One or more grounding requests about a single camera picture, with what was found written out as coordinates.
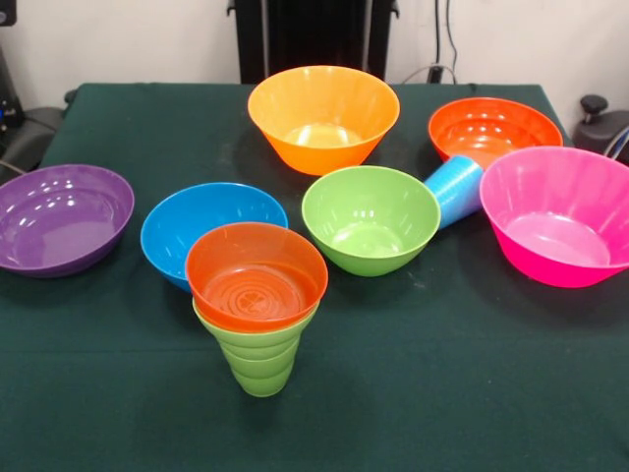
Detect blue cup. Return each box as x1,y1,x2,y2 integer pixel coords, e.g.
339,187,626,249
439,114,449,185
424,153,486,231

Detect small orange bowl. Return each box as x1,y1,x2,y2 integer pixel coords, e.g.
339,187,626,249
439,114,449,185
184,221,330,333

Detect black equipment box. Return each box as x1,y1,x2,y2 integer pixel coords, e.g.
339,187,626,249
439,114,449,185
0,43,26,137

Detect black wall cable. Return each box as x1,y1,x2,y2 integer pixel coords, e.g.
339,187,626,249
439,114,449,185
434,0,461,85

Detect white cable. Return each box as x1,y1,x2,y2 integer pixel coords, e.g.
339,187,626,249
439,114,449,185
400,63,434,85

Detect blue bowl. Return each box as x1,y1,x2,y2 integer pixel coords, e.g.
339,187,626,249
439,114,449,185
140,182,290,292

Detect large yellow-orange bowl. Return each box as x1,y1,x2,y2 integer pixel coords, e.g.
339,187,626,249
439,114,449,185
247,65,401,177

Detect dark green tablecloth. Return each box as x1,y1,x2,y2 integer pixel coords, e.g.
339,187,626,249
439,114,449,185
0,82,629,472

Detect grey chair with black knob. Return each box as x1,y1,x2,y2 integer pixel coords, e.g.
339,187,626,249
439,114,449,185
572,94,629,163

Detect wide red-orange bowl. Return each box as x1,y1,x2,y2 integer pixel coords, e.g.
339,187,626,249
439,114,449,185
427,96,565,171

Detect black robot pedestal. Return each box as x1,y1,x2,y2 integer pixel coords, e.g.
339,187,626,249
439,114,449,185
226,0,400,85

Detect large pink bowl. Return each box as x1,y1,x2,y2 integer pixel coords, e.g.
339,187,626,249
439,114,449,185
479,146,629,290

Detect large green bowl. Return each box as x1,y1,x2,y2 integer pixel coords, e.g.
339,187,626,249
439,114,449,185
301,165,442,277

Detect small green bowl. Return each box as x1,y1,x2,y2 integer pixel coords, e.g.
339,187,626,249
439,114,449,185
191,296,321,364

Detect stack of green cups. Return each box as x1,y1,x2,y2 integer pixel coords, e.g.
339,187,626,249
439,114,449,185
227,343,299,398

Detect wide purple bowl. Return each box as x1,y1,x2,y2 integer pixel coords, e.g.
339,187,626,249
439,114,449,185
0,163,136,279

